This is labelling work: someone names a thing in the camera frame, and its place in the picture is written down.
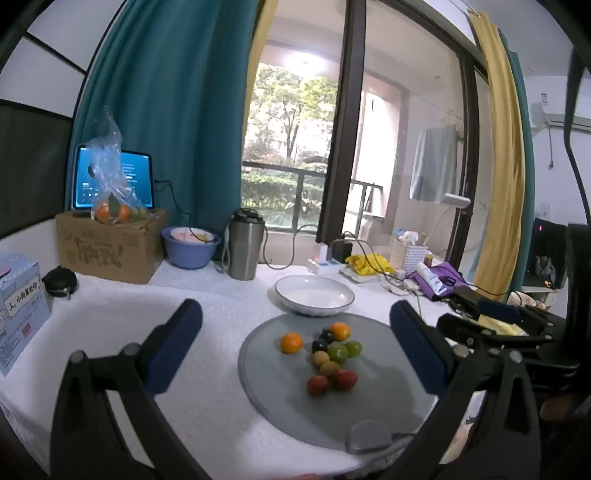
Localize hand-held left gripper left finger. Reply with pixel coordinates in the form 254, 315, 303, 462
50, 298, 208, 480

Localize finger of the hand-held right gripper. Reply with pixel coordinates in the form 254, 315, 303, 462
436, 313, 566, 358
475, 298, 561, 326

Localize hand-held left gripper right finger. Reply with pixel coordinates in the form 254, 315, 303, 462
369, 300, 542, 480

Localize white bowl with dark rim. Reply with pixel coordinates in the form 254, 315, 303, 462
274, 274, 356, 318

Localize grey round glass tray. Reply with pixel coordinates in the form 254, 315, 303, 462
238, 313, 439, 450

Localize pale yellow packet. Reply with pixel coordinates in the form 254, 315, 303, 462
479, 316, 528, 337

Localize purple pouch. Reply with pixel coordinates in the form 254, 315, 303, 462
409, 261, 468, 302

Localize black computer case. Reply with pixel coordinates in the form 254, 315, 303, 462
531, 219, 570, 288

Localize white tube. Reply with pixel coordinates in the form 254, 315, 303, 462
416, 261, 448, 295

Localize blue plastic bowl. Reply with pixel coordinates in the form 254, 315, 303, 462
161, 226, 221, 270

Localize white perforated basket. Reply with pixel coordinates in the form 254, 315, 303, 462
392, 237, 430, 273

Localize yellow cloth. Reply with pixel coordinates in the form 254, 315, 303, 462
345, 253, 394, 277

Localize pink white bowl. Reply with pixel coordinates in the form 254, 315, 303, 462
168, 227, 218, 243

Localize steel tumbler with black lid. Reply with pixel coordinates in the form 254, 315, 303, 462
225, 209, 266, 281

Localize brown cardboard box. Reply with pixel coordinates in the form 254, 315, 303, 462
55, 209, 171, 284

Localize white desk lamp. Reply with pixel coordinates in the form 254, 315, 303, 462
424, 194, 471, 246

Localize white power strip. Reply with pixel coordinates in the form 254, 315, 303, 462
307, 258, 347, 276

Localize black round pouch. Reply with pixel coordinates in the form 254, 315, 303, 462
41, 266, 79, 301

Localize teal curtain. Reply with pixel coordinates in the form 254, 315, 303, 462
69, 0, 260, 238
499, 28, 537, 288

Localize light blue tissue box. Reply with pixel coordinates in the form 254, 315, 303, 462
0, 253, 54, 377

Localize hanging light blue towel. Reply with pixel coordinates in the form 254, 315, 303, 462
409, 124, 459, 202

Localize tablet with lit screen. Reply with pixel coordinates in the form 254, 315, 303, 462
74, 144, 155, 212

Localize clear bag of tangerines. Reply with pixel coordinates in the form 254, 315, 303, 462
85, 106, 149, 225

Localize yellow curtain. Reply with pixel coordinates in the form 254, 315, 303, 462
248, 0, 279, 97
466, 11, 528, 301

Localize white air conditioner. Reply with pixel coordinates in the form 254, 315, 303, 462
529, 90, 591, 136

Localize black balcony railing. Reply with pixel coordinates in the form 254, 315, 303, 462
241, 161, 384, 228

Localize black tablet cable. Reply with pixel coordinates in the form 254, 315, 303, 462
154, 179, 232, 274

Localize black charger cable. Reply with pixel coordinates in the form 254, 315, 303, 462
262, 224, 325, 270

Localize black window frame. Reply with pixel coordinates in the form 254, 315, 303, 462
316, 0, 368, 245

